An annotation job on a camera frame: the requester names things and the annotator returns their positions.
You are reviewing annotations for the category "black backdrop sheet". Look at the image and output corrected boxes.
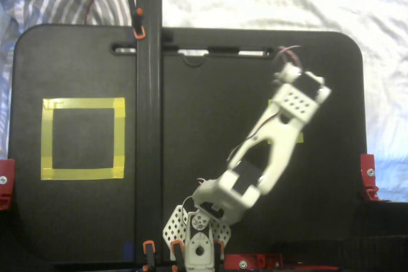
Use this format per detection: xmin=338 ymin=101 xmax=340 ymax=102
xmin=273 ymin=200 xmax=408 ymax=272

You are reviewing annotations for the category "black flat bar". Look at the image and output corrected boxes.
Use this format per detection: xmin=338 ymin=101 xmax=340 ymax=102
xmin=135 ymin=0 xmax=164 ymax=263

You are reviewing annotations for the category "orange and black spring clamp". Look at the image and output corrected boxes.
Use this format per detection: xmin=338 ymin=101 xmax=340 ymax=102
xmin=142 ymin=240 xmax=157 ymax=272
xmin=170 ymin=240 xmax=186 ymax=272
xmin=126 ymin=0 xmax=147 ymax=41
xmin=212 ymin=239 xmax=225 ymax=265

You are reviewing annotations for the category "white robot arm with base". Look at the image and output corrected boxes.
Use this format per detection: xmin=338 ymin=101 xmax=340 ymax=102
xmin=162 ymin=61 xmax=332 ymax=272

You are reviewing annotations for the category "red corner bracket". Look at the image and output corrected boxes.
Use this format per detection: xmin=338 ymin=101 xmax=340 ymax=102
xmin=0 ymin=158 xmax=16 ymax=211
xmin=360 ymin=154 xmax=381 ymax=202

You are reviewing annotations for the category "red and white servo cable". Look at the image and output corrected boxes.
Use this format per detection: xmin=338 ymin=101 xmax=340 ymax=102
xmin=276 ymin=45 xmax=302 ymax=66

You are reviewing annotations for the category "yellow tape square outline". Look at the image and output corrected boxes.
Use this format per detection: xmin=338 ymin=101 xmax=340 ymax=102
xmin=40 ymin=96 xmax=126 ymax=181

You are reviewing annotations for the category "red pole base bracket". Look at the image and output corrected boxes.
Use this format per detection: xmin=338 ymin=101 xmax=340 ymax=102
xmin=222 ymin=252 xmax=284 ymax=270

